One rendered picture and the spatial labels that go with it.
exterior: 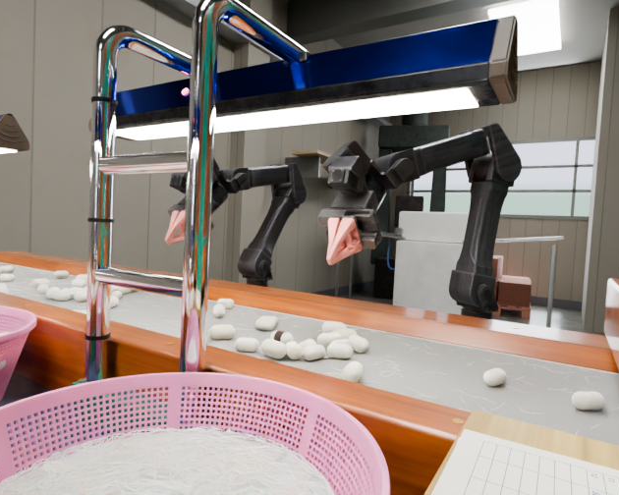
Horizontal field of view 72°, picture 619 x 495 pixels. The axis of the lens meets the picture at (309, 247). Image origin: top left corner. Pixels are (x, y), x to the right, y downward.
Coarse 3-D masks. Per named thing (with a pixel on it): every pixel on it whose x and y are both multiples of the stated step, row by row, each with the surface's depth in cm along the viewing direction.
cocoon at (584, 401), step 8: (576, 392) 42; (584, 392) 42; (592, 392) 42; (576, 400) 41; (584, 400) 41; (592, 400) 41; (600, 400) 41; (584, 408) 41; (592, 408) 41; (600, 408) 41
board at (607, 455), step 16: (480, 416) 30; (496, 416) 30; (480, 432) 28; (496, 432) 28; (512, 432) 28; (528, 432) 28; (544, 432) 28; (560, 432) 28; (544, 448) 26; (560, 448) 26; (576, 448) 26; (592, 448) 26; (608, 448) 26; (608, 464) 25; (432, 480) 22
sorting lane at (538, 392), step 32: (32, 288) 94; (128, 320) 68; (160, 320) 70; (224, 320) 72; (288, 320) 74; (320, 320) 75; (256, 352) 55; (384, 352) 58; (416, 352) 59; (448, 352) 60; (480, 352) 61; (384, 384) 46; (416, 384) 46; (448, 384) 47; (480, 384) 47; (512, 384) 48; (544, 384) 48; (576, 384) 49; (608, 384) 50; (512, 416) 39; (544, 416) 40; (576, 416) 40; (608, 416) 40
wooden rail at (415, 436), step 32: (64, 320) 56; (32, 352) 58; (64, 352) 54; (128, 352) 48; (160, 352) 45; (224, 352) 46; (64, 384) 55; (288, 384) 38; (320, 384) 38; (352, 384) 38; (384, 416) 32; (416, 416) 32; (448, 416) 33; (288, 448) 37; (384, 448) 32; (416, 448) 31; (448, 448) 30; (416, 480) 31
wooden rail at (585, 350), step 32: (0, 256) 141; (32, 256) 137; (224, 288) 91; (256, 288) 94; (352, 320) 73; (384, 320) 71; (416, 320) 69; (448, 320) 69; (480, 320) 70; (512, 352) 60; (544, 352) 58; (576, 352) 57; (608, 352) 56
